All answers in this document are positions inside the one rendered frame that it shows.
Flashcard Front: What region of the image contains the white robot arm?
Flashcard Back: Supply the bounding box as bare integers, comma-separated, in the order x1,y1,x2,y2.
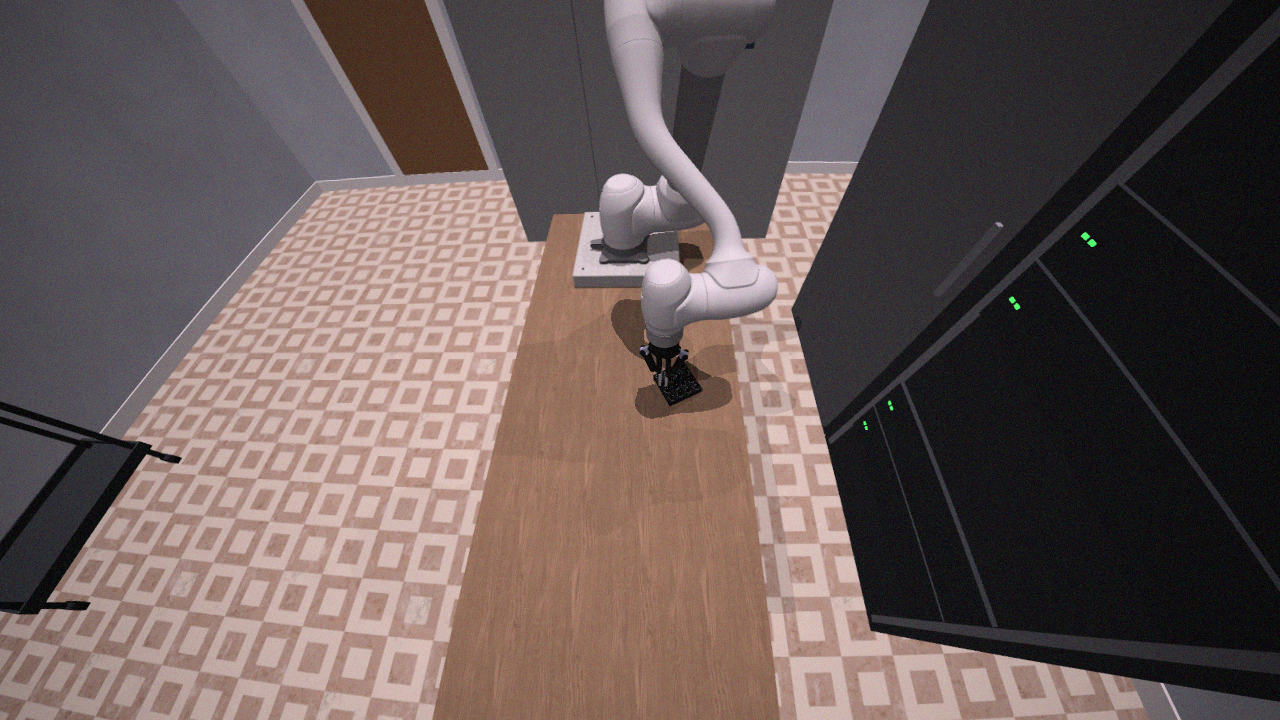
590,0,778,348

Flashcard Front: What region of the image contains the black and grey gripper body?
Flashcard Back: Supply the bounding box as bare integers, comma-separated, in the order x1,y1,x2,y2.
648,341,681,359

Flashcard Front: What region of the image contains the black knob box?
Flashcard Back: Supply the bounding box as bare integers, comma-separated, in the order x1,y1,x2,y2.
658,363,701,406

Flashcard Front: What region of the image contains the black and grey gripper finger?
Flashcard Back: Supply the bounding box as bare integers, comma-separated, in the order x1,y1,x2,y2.
666,348,689,387
640,345,662,386

